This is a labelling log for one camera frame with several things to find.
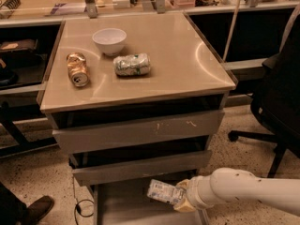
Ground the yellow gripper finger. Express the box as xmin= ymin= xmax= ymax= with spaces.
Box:
xmin=173 ymin=202 xmax=195 ymax=213
xmin=175 ymin=179 xmax=190 ymax=189

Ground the blue label plastic bottle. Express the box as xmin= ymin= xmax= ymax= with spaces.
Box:
xmin=147 ymin=179 xmax=186 ymax=205

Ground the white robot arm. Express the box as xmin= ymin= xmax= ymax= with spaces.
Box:
xmin=173 ymin=168 xmax=300 ymax=216

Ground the bottom grey drawer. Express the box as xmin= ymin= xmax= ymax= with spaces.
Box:
xmin=94 ymin=177 xmax=210 ymax=225

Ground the grey drawer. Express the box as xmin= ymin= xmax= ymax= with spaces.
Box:
xmin=72 ymin=150 xmax=212 ymax=186
xmin=94 ymin=177 xmax=210 ymax=225
xmin=53 ymin=110 xmax=224 ymax=154

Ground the middle grey drawer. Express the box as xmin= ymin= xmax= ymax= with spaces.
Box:
xmin=72 ymin=150 xmax=212 ymax=186

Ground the grey drawer cabinet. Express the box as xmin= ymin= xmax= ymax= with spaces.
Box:
xmin=36 ymin=11 xmax=238 ymax=225

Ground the top grey drawer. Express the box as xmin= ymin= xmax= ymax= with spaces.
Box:
xmin=53 ymin=110 xmax=224 ymax=154

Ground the black office chair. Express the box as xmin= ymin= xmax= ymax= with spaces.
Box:
xmin=228 ymin=5 xmax=300 ymax=178

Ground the crushed green silver can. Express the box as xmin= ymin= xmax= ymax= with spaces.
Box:
xmin=113 ymin=53 xmax=151 ymax=77

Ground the brown shoe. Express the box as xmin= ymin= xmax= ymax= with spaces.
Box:
xmin=21 ymin=196 xmax=54 ymax=225

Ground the crushed gold soda can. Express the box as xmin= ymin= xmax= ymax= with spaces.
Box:
xmin=67 ymin=52 xmax=89 ymax=87

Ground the white bowl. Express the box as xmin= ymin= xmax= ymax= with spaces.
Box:
xmin=92 ymin=28 xmax=127 ymax=56

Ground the wooden stick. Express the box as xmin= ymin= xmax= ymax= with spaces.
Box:
xmin=222 ymin=0 xmax=241 ymax=62

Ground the purple white paper box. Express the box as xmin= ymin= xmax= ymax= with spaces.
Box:
xmin=50 ymin=3 xmax=86 ymax=16

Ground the black coil spring tool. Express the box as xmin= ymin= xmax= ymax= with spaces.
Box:
xmin=0 ymin=0 xmax=21 ymax=19

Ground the black cable on floor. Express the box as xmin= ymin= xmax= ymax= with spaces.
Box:
xmin=72 ymin=175 xmax=95 ymax=225

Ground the grey metal bracket left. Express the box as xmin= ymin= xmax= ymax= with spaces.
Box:
xmin=84 ymin=0 xmax=98 ymax=19

